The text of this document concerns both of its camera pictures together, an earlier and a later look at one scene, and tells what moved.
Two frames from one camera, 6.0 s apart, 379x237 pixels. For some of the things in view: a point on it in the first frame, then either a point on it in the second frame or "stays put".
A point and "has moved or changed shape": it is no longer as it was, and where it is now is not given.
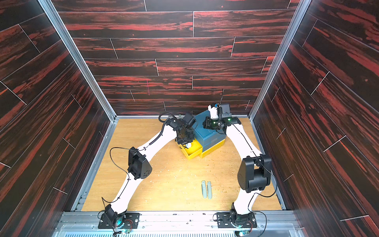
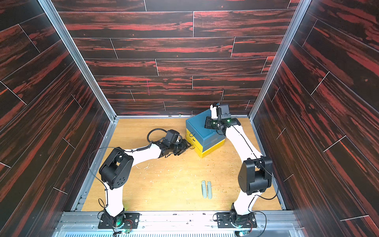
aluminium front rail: (86, 223) stays put
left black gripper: (191, 132) -> (184, 146)
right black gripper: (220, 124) stays put
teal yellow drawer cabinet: (206, 141) has moved or changed shape
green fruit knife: (204, 189) stays put
